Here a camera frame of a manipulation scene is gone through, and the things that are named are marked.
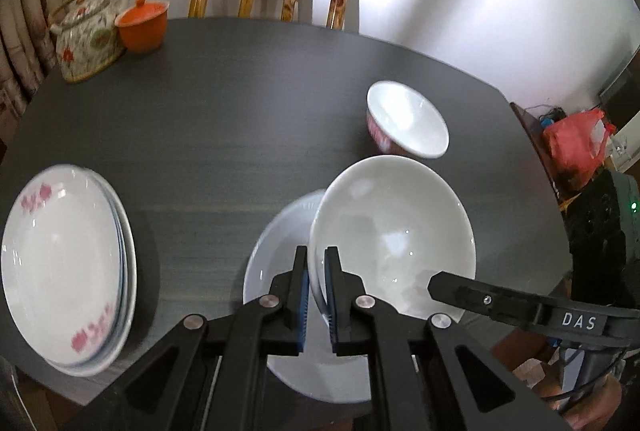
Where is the grey-white shallow plate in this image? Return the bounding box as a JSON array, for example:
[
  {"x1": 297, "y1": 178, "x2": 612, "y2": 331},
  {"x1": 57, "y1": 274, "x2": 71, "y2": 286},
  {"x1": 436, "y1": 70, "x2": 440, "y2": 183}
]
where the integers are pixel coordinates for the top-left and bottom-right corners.
[{"x1": 243, "y1": 189, "x2": 371, "y2": 404}]

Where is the large white bowl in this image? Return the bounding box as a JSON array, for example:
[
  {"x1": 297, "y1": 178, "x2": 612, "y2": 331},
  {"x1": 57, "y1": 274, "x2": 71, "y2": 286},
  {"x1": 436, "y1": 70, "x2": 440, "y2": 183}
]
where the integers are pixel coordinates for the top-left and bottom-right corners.
[{"x1": 308, "y1": 154, "x2": 476, "y2": 321}]

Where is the red-patterned white bowl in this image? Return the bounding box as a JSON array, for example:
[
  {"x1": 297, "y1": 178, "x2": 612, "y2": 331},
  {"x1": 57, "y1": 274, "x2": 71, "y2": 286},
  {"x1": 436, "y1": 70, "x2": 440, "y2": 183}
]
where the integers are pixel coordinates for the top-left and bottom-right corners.
[{"x1": 367, "y1": 81, "x2": 450, "y2": 159}]

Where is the person's hand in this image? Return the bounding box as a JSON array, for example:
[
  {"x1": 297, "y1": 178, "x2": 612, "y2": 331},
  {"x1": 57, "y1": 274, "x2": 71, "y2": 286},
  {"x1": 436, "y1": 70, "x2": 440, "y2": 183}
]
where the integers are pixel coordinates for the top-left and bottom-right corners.
[{"x1": 564, "y1": 375, "x2": 623, "y2": 431}]

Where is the red plastic bag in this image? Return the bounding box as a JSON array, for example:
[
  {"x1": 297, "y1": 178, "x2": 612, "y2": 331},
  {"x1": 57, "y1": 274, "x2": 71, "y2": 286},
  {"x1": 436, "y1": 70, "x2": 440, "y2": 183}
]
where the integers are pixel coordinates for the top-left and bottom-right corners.
[{"x1": 542, "y1": 108, "x2": 616, "y2": 191}]

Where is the bottom white plate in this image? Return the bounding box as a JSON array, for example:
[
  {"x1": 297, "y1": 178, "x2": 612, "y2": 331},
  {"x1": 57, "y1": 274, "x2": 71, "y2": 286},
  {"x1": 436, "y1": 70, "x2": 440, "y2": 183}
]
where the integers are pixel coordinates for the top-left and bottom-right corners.
[{"x1": 49, "y1": 168, "x2": 138, "y2": 379}]

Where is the blue-rimmed white plate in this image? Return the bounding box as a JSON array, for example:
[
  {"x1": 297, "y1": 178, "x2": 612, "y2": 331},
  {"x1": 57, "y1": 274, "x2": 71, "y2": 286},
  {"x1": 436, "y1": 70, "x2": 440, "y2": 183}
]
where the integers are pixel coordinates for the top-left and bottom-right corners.
[{"x1": 74, "y1": 167, "x2": 132, "y2": 372}]

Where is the pink floral white plate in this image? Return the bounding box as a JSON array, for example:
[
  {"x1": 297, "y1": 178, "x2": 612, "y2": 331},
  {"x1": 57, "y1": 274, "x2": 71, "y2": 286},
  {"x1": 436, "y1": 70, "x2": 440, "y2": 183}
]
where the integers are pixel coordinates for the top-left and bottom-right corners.
[{"x1": 1, "y1": 165, "x2": 124, "y2": 366}]

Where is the orange lidded tea cup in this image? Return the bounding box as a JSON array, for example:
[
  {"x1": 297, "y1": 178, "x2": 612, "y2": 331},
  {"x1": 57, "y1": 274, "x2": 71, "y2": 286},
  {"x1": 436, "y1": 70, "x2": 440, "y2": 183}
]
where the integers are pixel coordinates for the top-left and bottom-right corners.
[{"x1": 115, "y1": 0, "x2": 169, "y2": 55}]

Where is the floral ceramic teapot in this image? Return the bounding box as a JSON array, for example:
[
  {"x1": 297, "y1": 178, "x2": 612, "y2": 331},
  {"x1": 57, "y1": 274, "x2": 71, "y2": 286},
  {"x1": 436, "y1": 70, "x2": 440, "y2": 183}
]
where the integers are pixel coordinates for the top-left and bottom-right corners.
[{"x1": 48, "y1": 0, "x2": 131, "y2": 84}]

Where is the beige patterned curtain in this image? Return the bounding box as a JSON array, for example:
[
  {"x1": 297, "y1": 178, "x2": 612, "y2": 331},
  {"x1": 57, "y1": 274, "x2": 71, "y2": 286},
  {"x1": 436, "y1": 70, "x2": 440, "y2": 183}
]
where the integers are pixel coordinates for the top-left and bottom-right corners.
[{"x1": 1, "y1": 0, "x2": 64, "y2": 145}]

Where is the black cable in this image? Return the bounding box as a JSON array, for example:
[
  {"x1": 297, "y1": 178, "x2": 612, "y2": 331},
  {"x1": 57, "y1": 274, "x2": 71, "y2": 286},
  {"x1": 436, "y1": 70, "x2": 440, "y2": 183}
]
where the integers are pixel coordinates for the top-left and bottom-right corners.
[{"x1": 539, "y1": 344, "x2": 626, "y2": 404}]

